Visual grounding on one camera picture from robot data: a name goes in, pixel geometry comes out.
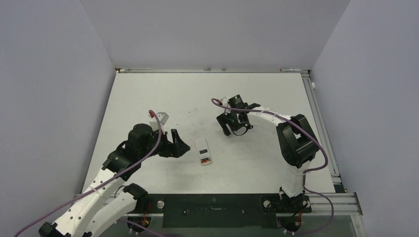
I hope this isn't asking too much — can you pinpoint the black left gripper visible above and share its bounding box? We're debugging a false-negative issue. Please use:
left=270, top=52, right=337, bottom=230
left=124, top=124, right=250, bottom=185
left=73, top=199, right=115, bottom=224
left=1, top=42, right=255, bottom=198
left=139, top=128, right=189, bottom=159

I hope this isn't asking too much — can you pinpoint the white remote control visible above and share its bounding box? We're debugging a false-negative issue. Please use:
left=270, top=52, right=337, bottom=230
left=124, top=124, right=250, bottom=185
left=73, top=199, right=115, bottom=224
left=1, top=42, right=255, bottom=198
left=195, top=137, right=212, bottom=165

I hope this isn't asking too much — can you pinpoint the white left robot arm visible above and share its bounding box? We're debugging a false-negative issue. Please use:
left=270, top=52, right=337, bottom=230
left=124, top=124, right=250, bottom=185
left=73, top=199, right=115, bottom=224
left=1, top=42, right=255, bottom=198
left=39, top=123, right=191, bottom=237

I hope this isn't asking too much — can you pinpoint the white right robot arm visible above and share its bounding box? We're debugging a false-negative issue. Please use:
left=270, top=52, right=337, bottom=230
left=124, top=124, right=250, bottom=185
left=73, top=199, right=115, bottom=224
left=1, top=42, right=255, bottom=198
left=211, top=95, right=320, bottom=211

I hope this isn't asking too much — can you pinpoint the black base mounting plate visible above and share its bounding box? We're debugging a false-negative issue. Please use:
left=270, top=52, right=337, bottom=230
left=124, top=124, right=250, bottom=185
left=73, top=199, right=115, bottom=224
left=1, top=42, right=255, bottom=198
left=128, top=194, right=312, bottom=229

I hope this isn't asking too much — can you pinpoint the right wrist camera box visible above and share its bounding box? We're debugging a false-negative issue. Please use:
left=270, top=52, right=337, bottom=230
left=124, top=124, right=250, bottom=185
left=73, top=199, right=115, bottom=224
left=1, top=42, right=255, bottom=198
left=218, top=97, right=228, bottom=107

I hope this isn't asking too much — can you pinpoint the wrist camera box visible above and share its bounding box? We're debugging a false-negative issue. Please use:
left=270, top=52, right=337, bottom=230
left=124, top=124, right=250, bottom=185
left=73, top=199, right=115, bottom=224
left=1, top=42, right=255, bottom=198
left=149, top=112, right=169, bottom=130
left=218, top=97, right=228, bottom=107

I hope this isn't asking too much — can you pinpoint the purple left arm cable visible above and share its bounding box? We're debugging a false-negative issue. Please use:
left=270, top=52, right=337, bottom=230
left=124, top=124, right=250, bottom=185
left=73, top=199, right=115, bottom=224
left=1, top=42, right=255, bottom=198
left=13, top=110, right=163, bottom=237

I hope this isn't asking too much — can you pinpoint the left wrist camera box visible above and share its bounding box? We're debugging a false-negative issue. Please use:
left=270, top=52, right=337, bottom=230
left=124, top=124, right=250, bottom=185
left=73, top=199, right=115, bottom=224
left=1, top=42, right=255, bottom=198
left=149, top=112, right=169, bottom=130

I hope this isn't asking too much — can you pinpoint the aluminium rail back edge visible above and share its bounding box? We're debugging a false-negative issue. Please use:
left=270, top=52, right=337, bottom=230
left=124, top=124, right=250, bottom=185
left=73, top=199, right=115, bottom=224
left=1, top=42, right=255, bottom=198
left=115, top=68, right=310, bottom=74

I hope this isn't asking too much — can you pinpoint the aluminium rail edge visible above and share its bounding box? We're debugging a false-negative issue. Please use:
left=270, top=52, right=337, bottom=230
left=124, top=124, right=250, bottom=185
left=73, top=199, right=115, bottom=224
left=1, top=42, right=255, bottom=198
left=115, top=68, right=310, bottom=74
left=301, top=70, right=342, bottom=185

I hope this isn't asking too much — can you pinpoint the aluminium rail right edge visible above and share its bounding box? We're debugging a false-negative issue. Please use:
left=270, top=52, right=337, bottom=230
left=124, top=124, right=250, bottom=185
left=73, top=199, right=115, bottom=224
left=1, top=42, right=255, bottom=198
left=301, top=70, right=342, bottom=185

